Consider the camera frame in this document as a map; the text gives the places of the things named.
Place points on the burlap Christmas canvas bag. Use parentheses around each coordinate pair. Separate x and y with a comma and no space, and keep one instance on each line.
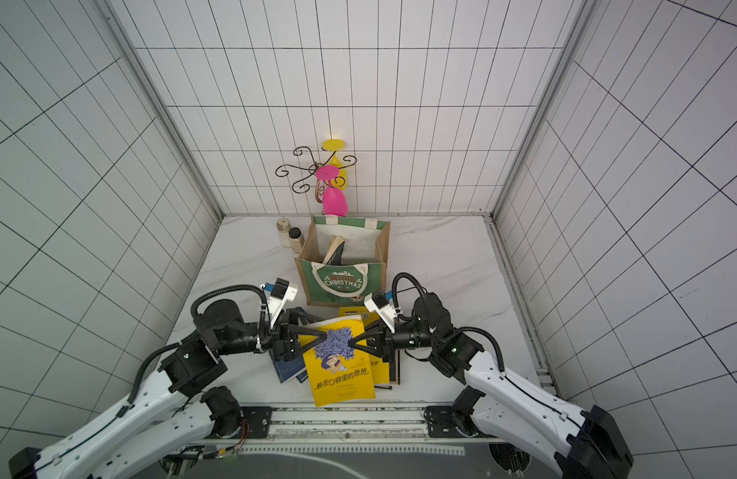
(364,263)

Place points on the black-lidded spice jar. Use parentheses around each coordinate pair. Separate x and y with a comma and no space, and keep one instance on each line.
(296,240)

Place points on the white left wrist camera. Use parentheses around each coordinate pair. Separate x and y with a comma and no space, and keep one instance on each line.
(279,294)

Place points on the metal base rail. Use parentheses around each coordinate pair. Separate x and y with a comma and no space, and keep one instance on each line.
(370,427)

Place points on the yellow plastic goblet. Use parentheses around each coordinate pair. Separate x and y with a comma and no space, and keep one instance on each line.
(334,146)

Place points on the white powder spice jar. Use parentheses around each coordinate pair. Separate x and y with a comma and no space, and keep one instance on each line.
(283,227)

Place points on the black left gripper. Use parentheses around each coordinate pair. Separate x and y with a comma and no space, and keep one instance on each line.
(287,345)

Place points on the dark metal cup stand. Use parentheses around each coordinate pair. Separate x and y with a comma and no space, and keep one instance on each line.
(308,181)

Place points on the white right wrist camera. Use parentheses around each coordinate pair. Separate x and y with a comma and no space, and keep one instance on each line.
(382,304)

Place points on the pink plastic goblet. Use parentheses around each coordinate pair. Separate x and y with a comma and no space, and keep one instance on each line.
(333,199)

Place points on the blue book with label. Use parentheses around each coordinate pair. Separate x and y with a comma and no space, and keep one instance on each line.
(286,369)

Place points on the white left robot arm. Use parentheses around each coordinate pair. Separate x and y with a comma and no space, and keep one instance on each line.
(175,398)

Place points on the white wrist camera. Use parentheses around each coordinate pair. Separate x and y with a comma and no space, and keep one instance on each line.
(279,294)
(382,304)

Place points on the yellow book purple illustration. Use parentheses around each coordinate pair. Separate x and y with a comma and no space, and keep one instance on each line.
(343,376)

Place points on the dark bottom book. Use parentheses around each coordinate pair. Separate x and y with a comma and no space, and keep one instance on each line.
(394,368)

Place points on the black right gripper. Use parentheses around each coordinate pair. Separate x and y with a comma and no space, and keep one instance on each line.
(389,341)

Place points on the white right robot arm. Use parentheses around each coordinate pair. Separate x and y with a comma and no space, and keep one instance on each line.
(496,401)

